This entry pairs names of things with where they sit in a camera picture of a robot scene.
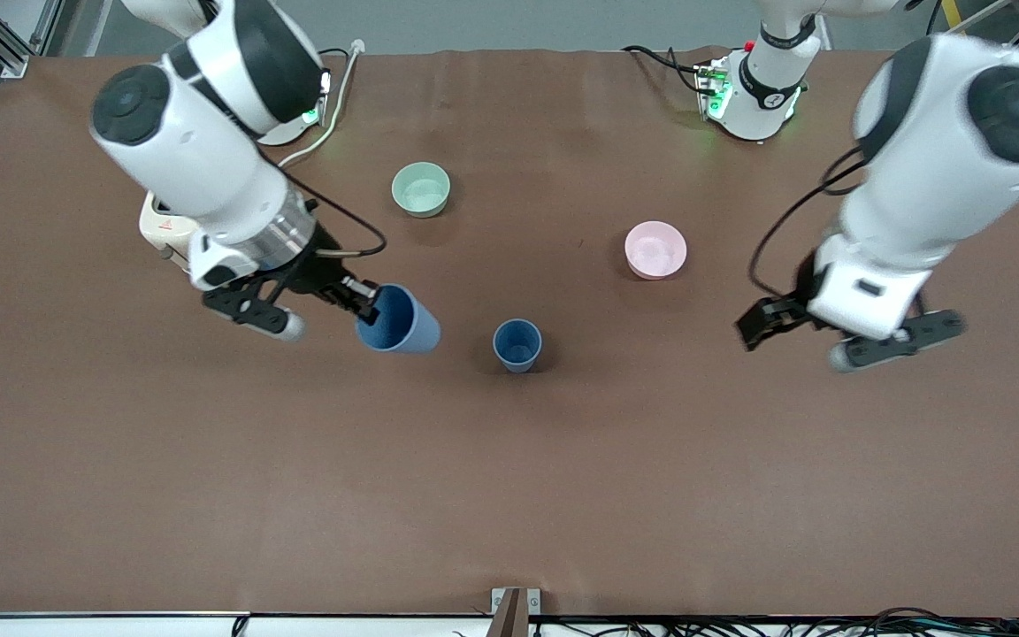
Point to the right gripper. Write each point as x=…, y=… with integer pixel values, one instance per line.
x=316, y=269

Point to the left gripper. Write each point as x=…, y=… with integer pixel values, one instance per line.
x=773, y=316

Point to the blue plastic cup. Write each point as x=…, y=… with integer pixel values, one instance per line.
x=408, y=323
x=517, y=345

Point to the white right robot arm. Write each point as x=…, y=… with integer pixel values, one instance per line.
x=200, y=150

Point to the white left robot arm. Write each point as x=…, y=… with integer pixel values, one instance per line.
x=934, y=177

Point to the green bowl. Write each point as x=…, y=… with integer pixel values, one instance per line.
x=421, y=190

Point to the pink bowl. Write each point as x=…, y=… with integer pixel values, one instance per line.
x=655, y=250

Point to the cream white toaster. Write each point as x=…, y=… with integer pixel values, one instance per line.
x=164, y=232

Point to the brown table cover mat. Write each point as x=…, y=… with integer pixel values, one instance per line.
x=509, y=487

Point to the grey metal camera mount bracket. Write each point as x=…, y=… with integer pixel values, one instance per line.
x=514, y=603

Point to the white table edge rail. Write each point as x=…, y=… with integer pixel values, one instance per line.
x=76, y=626

